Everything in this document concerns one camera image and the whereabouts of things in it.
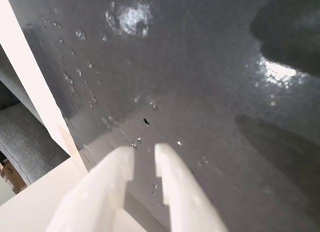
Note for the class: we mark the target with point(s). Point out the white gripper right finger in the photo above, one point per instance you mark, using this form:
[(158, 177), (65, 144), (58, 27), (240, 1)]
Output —
[(182, 197)]

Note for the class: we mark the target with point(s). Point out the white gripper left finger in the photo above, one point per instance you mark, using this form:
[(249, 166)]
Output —
[(100, 192)]

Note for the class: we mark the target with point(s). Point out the brown cardboard box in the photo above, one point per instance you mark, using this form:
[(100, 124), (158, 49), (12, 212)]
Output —
[(12, 175)]

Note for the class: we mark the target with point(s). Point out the dark grey table mat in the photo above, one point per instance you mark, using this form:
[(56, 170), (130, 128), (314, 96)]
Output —
[(200, 92)]

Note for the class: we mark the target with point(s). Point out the grey fabric sofa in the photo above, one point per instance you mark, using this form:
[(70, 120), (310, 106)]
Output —
[(27, 142)]

